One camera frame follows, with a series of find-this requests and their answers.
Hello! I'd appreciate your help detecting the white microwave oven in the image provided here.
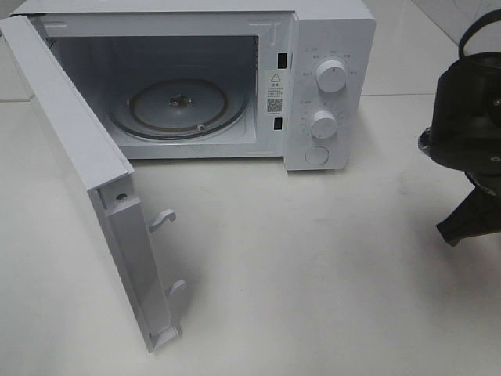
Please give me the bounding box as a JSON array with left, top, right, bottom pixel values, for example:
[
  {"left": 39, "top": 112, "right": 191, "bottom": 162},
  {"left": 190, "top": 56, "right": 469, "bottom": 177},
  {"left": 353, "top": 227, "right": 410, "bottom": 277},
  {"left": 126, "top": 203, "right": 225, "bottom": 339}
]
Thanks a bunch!
[{"left": 6, "top": 1, "right": 376, "bottom": 171}]

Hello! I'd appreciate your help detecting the glass microwave turntable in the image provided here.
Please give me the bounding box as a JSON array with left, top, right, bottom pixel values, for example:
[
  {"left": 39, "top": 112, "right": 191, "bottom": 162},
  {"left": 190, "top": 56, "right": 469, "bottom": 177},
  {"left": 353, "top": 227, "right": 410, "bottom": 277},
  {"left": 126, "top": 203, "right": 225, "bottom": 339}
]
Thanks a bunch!
[{"left": 108, "top": 78, "right": 249, "bottom": 141}]

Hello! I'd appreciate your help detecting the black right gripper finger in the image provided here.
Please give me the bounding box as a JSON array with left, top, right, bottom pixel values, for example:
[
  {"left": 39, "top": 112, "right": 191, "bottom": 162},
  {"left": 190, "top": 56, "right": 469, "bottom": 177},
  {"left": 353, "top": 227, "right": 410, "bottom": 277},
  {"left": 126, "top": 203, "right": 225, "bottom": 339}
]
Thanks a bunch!
[{"left": 436, "top": 187, "right": 500, "bottom": 246}]

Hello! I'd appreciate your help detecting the white warning label sticker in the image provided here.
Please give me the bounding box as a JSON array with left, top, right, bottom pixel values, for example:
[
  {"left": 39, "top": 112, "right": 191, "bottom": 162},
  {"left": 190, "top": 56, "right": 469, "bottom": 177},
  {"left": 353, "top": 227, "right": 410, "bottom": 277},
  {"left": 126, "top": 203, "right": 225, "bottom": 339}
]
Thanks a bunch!
[{"left": 264, "top": 70, "right": 287, "bottom": 115}]

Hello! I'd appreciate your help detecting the white microwave door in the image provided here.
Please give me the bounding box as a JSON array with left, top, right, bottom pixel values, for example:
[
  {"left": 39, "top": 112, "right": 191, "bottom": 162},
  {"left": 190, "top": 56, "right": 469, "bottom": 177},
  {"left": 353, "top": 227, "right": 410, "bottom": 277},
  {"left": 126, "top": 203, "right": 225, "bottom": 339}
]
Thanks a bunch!
[{"left": 1, "top": 16, "right": 186, "bottom": 353}]

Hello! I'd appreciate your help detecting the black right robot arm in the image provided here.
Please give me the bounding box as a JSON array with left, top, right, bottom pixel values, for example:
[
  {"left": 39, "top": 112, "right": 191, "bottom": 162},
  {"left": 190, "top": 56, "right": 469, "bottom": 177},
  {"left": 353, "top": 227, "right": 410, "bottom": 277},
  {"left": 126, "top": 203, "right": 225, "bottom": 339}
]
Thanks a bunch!
[{"left": 418, "top": 52, "right": 500, "bottom": 246}]

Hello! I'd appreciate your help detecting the white lower timer knob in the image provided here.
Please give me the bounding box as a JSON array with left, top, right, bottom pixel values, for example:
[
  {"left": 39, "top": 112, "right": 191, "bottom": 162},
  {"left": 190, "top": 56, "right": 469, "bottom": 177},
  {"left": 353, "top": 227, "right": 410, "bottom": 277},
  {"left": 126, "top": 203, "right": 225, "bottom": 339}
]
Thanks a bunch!
[{"left": 310, "top": 110, "right": 339, "bottom": 139}]

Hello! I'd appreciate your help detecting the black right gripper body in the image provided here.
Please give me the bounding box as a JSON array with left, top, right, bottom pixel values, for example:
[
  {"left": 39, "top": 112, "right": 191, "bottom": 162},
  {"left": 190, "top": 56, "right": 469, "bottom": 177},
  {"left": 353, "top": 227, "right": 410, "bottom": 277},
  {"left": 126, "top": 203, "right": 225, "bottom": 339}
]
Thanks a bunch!
[{"left": 418, "top": 128, "right": 500, "bottom": 192}]

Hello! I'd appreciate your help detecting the white round door button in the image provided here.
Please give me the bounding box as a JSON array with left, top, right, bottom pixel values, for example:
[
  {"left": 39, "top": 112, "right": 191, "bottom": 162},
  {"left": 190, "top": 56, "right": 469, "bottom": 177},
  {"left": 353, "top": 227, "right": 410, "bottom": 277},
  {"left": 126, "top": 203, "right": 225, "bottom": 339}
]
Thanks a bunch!
[{"left": 305, "top": 146, "right": 330, "bottom": 166}]

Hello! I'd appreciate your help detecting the white upper power knob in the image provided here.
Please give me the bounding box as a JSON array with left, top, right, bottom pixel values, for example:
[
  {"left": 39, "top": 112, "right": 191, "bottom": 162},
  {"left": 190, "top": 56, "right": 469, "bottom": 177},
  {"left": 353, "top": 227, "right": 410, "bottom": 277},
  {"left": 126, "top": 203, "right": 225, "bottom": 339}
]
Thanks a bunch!
[{"left": 314, "top": 56, "right": 348, "bottom": 93}]

